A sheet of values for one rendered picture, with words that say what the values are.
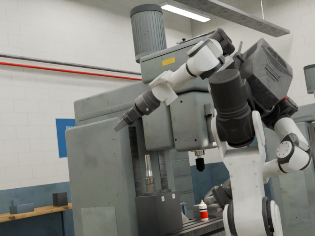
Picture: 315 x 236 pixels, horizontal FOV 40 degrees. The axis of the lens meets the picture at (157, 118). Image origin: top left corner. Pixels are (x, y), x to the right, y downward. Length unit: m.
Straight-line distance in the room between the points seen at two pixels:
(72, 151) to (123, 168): 0.45
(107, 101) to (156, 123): 0.43
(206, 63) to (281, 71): 0.37
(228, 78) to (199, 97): 0.83
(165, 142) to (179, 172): 5.68
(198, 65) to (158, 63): 0.83
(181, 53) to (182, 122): 0.37
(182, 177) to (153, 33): 5.74
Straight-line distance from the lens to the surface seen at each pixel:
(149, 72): 2.47
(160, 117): 2.41
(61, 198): 6.16
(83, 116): 2.88
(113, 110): 2.68
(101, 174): 2.60
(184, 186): 8.16
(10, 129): 6.59
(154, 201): 2.03
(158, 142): 2.43
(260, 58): 1.79
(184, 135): 2.34
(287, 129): 1.89
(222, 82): 1.51
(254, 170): 1.62
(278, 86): 1.78
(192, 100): 2.31
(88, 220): 2.72
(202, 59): 1.63
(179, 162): 8.09
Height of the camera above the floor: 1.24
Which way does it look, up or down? 7 degrees up
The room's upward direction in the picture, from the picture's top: 7 degrees counter-clockwise
